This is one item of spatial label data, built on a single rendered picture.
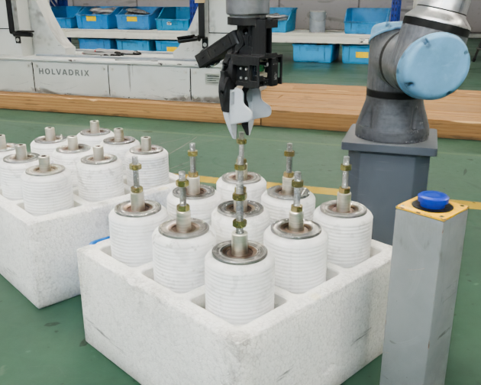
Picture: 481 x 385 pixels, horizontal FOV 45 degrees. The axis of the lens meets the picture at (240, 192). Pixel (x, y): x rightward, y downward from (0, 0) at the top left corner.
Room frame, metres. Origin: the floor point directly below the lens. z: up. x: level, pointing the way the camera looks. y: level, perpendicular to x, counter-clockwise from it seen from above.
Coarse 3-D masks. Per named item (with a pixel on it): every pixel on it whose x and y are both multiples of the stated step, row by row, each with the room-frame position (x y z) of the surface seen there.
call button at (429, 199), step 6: (420, 192) 0.73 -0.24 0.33; (426, 192) 0.73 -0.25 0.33; (432, 192) 0.73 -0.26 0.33; (438, 192) 0.73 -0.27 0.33; (420, 198) 0.72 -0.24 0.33; (426, 198) 0.71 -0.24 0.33; (432, 198) 0.71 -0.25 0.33; (438, 198) 0.71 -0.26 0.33; (444, 198) 0.71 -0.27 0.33; (420, 204) 0.72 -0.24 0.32; (426, 204) 0.71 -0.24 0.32; (432, 204) 0.70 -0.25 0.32; (438, 204) 0.70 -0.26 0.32; (444, 204) 0.70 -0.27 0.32
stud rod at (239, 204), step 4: (236, 184) 0.71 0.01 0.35; (240, 184) 0.71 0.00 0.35; (236, 188) 0.71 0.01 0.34; (240, 188) 0.71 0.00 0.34; (236, 192) 0.71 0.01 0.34; (240, 192) 0.71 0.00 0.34; (236, 204) 0.71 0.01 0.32; (240, 204) 0.71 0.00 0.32; (236, 208) 0.71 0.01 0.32; (240, 208) 0.71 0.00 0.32; (236, 212) 0.71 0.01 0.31; (240, 212) 0.71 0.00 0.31; (236, 216) 0.71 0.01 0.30; (240, 216) 0.71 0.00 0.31; (236, 220) 0.71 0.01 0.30; (240, 220) 0.71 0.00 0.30; (236, 228) 0.71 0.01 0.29; (240, 228) 0.71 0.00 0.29; (236, 232) 0.71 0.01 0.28; (240, 232) 0.71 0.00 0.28
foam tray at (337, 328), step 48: (96, 288) 0.84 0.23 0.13; (144, 288) 0.74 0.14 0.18; (336, 288) 0.74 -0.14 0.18; (384, 288) 0.83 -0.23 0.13; (96, 336) 0.85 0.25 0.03; (144, 336) 0.74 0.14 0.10; (192, 336) 0.66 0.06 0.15; (240, 336) 0.62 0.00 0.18; (288, 336) 0.67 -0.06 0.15; (336, 336) 0.74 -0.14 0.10; (144, 384) 0.75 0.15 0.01; (192, 384) 0.67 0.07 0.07; (240, 384) 0.60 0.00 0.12; (288, 384) 0.67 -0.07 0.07; (336, 384) 0.75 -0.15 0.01
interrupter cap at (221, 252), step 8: (248, 240) 0.74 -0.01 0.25; (216, 248) 0.72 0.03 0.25; (224, 248) 0.72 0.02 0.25; (248, 248) 0.72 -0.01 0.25; (256, 248) 0.72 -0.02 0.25; (264, 248) 0.72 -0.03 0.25; (216, 256) 0.69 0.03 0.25; (224, 256) 0.69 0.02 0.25; (232, 256) 0.70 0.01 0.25; (248, 256) 0.70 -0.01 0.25; (256, 256) 0.69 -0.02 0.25; (264, 256) 0.69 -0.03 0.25; (232, 264) 0.67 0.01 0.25; (240, 264) 0.67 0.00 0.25; (248, 264) 0.67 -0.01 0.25
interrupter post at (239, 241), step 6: (234, 234) 0.70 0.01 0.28; (240, 234) 0.70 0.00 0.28; (246, 234) 0.71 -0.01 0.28; (234, 240) 0.70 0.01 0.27; (240, 240) 0.70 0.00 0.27; (246, 240) 0.70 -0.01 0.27; (234, 246) 0.70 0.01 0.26; (240, 246) 0.70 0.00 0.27; (246, 246) 0.70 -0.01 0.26; (234, 252) 0.70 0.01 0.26; (240, 252) 0.70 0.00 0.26; (246, 252) 0.70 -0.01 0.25
